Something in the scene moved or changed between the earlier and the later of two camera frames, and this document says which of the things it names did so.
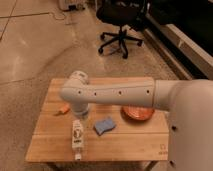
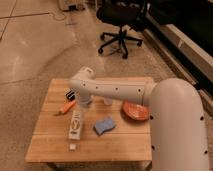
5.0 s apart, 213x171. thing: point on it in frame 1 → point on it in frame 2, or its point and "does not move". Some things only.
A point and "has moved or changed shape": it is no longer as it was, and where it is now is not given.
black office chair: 127,14 does not move
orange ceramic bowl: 137,113 does not move
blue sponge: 104,126 does not move
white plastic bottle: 77,138 has moved or changed shape
